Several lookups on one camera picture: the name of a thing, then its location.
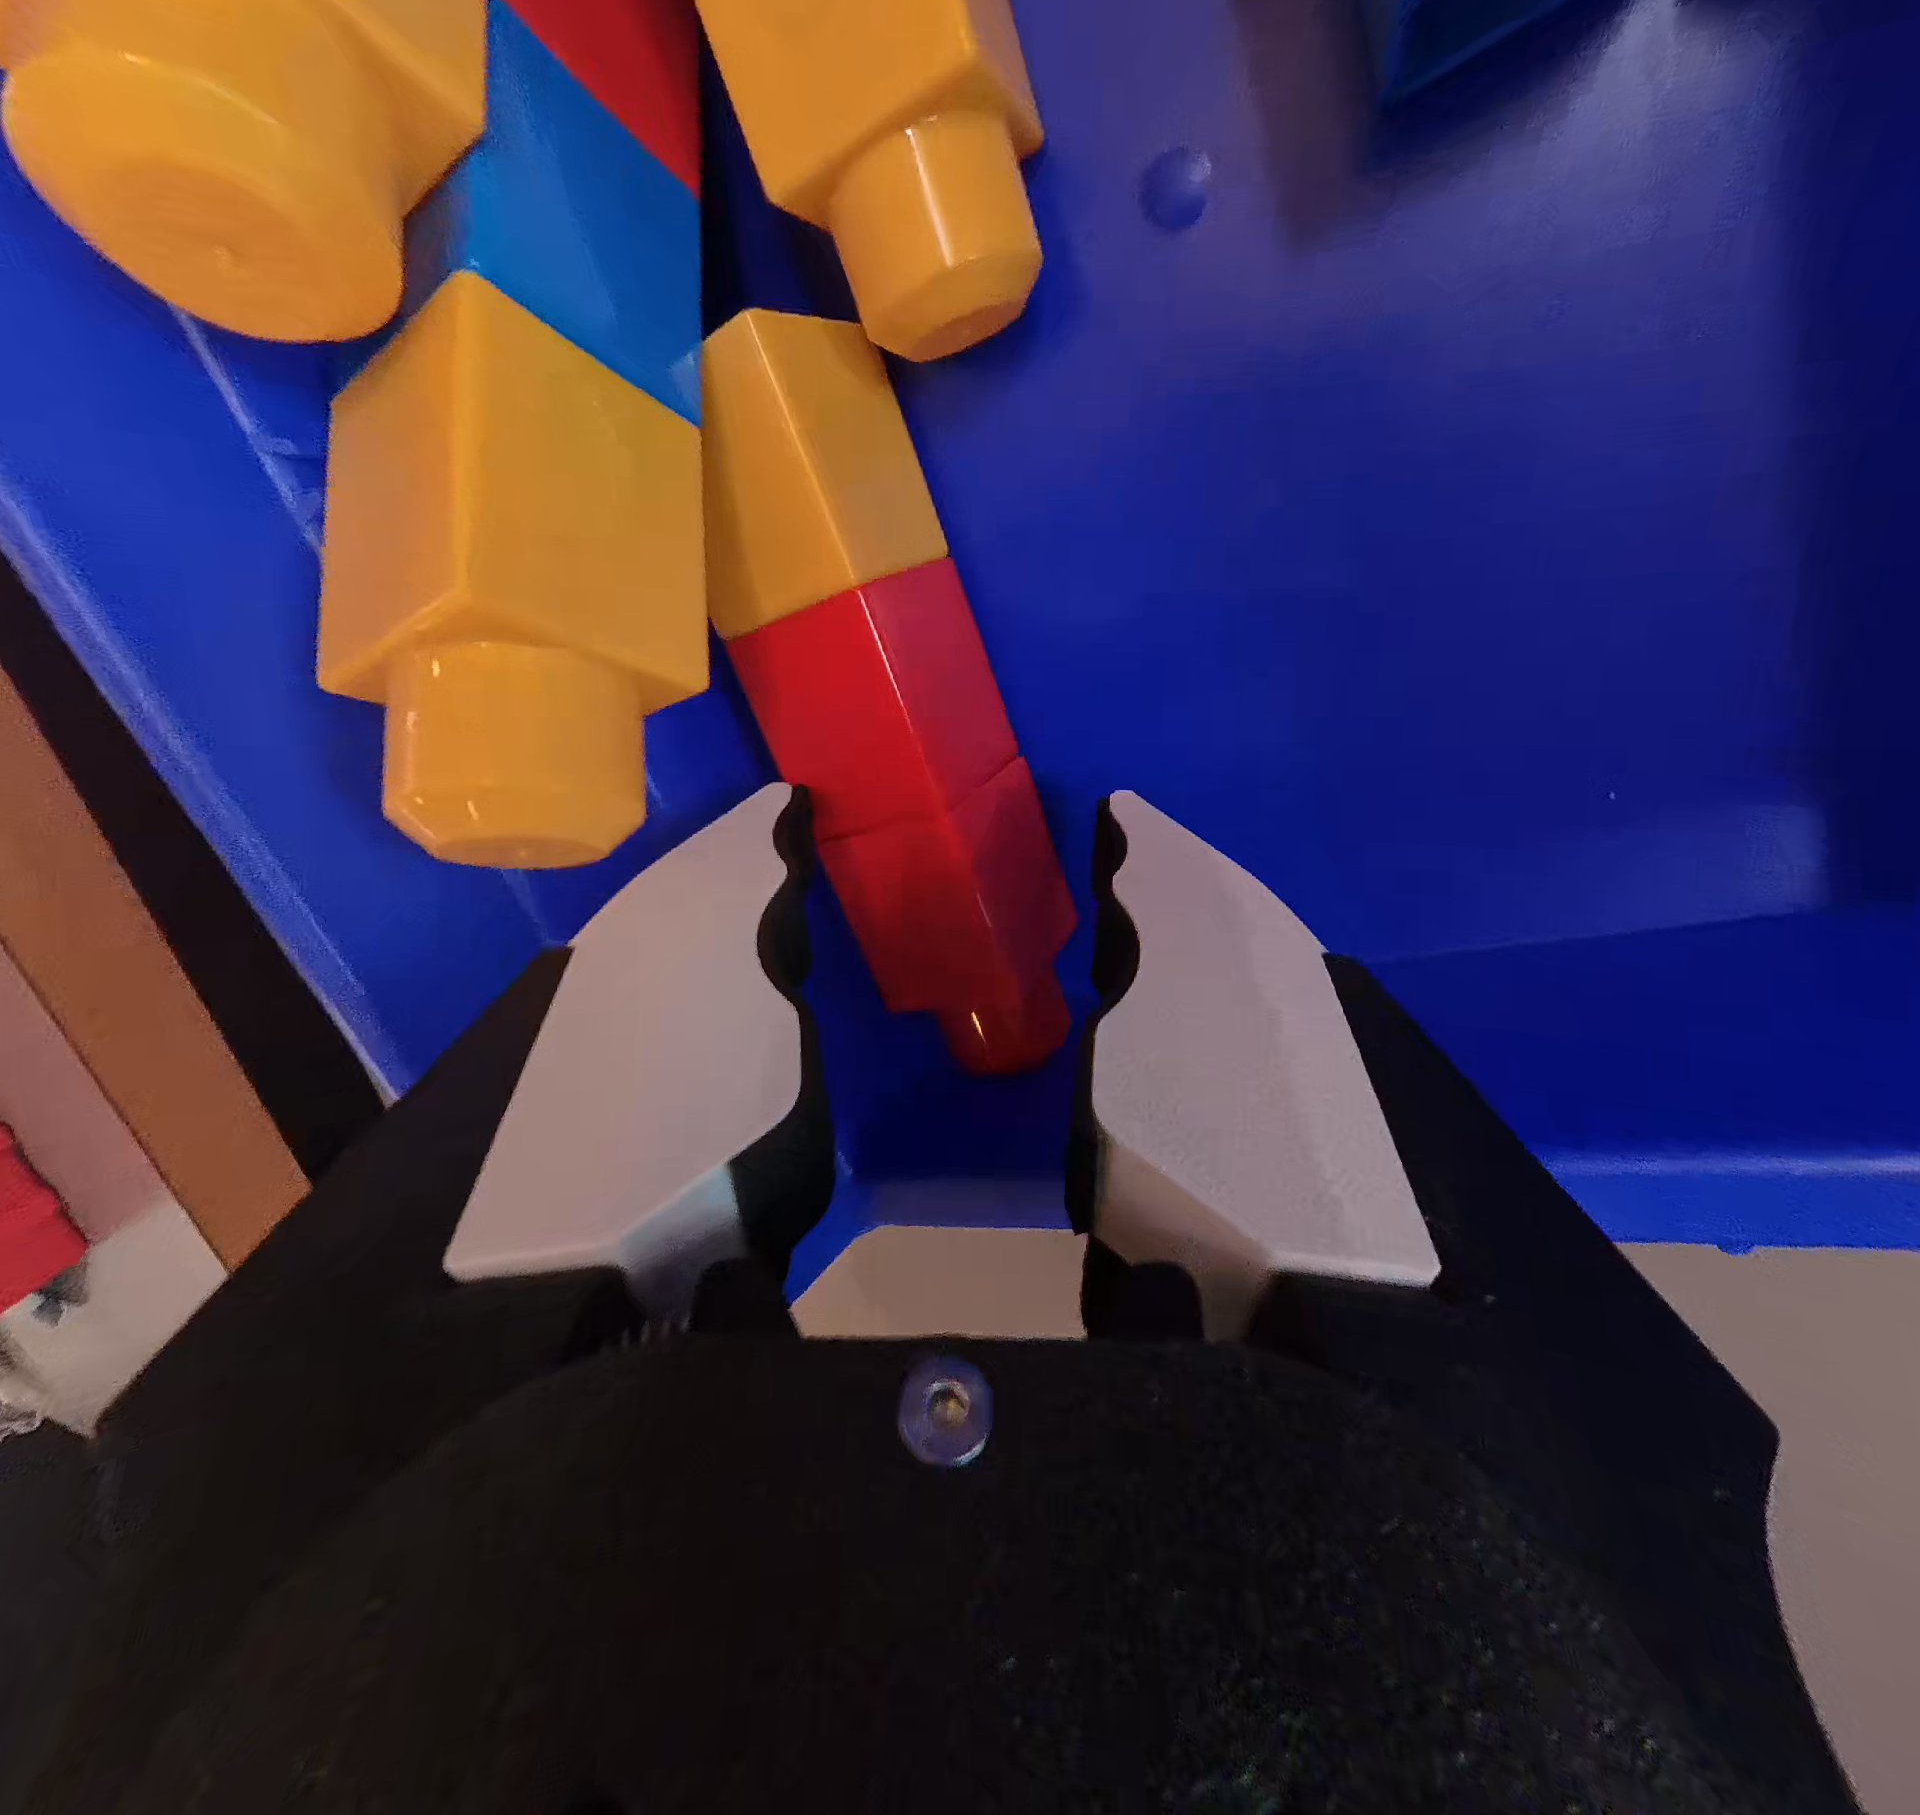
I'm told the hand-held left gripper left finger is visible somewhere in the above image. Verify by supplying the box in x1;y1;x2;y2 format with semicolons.
442;783;837;1336

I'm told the wood-edged side table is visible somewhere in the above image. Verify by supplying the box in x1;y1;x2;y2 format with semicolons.
0;668;310;1270

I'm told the orange mega block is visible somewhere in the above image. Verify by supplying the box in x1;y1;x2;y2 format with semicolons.
700;308;952;641

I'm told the red plastic bin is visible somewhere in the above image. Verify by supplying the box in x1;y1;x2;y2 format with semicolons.
0;1124;78;1313

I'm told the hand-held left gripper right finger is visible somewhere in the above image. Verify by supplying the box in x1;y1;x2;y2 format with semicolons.
1065;790;1445;1344

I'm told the pile of mega blocks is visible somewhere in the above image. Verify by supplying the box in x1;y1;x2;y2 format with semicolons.
0;0;1049;872

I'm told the blue plastic bin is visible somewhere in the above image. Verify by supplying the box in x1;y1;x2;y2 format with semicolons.
0;0;1920;1299

